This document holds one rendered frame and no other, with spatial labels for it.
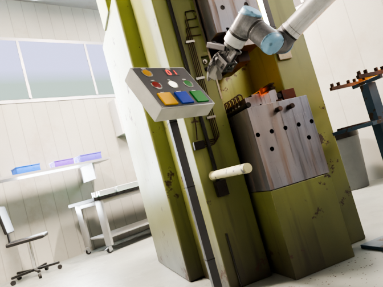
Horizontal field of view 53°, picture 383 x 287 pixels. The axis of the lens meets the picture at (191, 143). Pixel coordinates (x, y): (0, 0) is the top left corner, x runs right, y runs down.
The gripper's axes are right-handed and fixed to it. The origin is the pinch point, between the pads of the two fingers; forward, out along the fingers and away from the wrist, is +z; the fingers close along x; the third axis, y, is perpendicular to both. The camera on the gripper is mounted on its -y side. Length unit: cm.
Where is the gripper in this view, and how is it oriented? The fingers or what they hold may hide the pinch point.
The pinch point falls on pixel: (208, 77)
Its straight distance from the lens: 180.4
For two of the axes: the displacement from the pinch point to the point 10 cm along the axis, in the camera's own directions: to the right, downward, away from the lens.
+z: -4.3, 6.9, 5.8
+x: 7.1, -1.4, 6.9
